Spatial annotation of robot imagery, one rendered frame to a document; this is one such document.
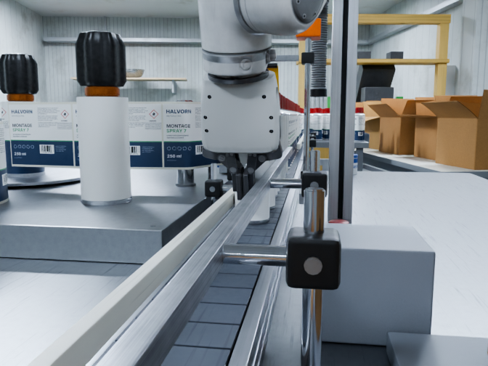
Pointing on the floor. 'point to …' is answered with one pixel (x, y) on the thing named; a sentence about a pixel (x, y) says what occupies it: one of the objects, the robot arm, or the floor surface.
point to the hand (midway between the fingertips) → (243, 183)
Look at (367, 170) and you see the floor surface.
